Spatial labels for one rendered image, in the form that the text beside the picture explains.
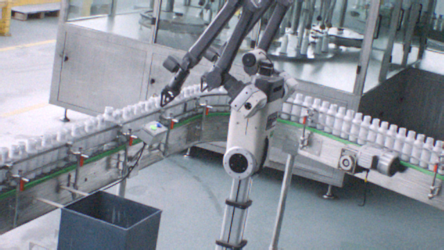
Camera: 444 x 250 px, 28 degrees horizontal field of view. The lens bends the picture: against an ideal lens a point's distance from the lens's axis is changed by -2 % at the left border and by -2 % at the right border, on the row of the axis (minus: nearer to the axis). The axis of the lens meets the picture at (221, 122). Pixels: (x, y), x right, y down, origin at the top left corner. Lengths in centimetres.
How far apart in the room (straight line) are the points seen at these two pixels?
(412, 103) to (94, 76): 312
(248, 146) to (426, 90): 490
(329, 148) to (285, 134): 31
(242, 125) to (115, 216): 73
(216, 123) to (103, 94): 274
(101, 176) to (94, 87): 374
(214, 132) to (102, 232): 189
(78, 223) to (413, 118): 574
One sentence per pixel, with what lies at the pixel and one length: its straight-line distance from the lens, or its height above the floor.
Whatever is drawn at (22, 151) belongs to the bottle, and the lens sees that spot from 374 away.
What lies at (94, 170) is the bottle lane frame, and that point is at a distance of 424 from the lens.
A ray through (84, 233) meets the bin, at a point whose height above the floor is 87.
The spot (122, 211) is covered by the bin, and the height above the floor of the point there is 89.
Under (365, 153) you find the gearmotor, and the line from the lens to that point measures 501.
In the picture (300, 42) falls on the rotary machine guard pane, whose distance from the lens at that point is 719.
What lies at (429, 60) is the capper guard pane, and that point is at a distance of 888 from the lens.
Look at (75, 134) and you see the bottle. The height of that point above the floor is 113.
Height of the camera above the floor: 230
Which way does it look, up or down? 15 degrees down
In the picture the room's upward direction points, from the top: 10 degrees clockwise
